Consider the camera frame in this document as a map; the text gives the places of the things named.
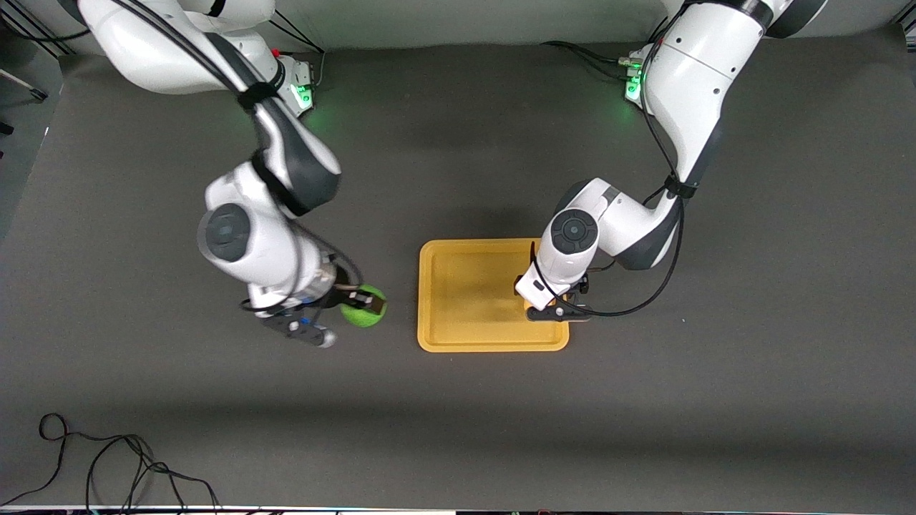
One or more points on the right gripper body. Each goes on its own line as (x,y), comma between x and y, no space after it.
(342,285)

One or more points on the green apple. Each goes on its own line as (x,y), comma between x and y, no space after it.
(365,319)

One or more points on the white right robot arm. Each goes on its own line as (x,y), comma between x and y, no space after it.
(250,243)

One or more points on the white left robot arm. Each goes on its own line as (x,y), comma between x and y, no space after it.
(694,79)

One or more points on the right arm base with green light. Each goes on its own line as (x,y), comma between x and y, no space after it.
(299,82)

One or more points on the left arm base with green light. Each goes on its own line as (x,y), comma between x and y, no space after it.
(633,79)

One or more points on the yellow plastic tray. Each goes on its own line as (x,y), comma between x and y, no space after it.
(465,300)

